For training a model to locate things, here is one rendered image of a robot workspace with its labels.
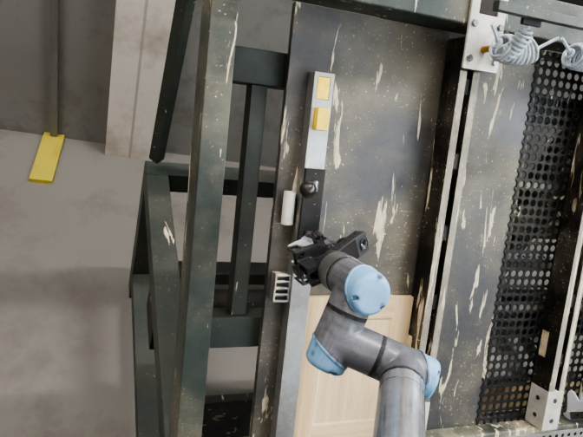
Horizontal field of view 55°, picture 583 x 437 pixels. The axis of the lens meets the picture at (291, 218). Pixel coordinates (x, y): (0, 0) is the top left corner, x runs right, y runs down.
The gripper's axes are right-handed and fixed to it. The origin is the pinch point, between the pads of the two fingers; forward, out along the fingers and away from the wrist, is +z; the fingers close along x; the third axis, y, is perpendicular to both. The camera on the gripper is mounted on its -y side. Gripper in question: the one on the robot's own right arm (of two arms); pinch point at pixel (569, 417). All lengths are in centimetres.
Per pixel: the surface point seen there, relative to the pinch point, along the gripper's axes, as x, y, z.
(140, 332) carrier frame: 86, 36, 146
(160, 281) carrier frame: 85, 43, 81
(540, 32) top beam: 5, 90, -16
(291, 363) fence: 55, 12, 30
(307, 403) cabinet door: 48, 3, 38
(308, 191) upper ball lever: 62, 45, -3
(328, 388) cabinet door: 42, 7, 36
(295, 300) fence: 56, 26, 22
